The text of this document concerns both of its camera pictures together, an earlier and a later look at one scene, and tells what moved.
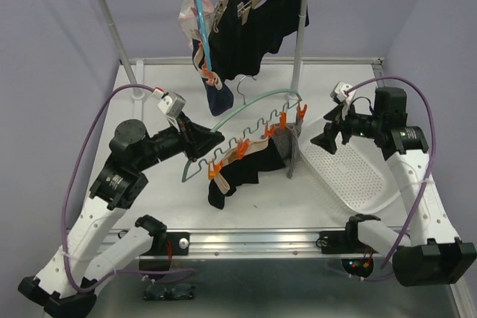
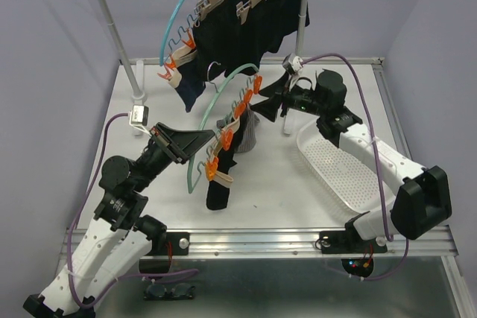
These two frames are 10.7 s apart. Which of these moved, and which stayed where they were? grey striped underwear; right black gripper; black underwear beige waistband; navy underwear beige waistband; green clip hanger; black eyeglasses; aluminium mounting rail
Moved: black underwear beige waistband; grey striped underwear; right black gripper; navy underwear beige waistband; green clip hanger
Stayed: aluminium mounting rail; black eyeglasses
